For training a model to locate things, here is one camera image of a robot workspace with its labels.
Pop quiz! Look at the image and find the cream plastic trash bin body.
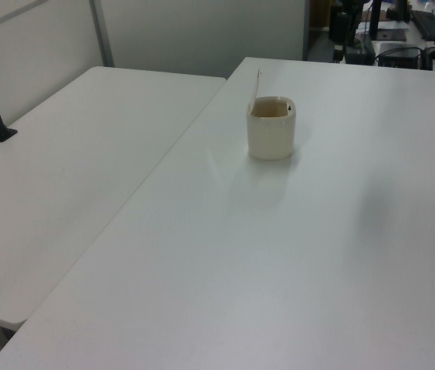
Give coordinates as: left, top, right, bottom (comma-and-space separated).
245, 95, 298, 161

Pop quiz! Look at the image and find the beige trash bin lid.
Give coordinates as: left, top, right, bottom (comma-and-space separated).
248, 68, 264, 116

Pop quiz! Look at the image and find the black upright box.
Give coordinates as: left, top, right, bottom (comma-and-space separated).
330, 10, 358, 46

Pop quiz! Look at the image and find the black monitor stand pole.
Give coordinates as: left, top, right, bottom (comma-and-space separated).
367, 0, 383, 40

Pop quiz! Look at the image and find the black computer box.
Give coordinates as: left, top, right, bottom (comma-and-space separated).
374, 42, 423, 69

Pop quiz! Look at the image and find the grey metal partition post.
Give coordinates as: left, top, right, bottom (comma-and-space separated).
89, 0, 116, 69

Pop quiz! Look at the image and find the white side table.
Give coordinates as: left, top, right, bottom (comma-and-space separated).
0, 66, 228, 331

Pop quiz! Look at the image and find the black keyboard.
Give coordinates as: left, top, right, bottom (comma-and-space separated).
410, 8, 435, 45

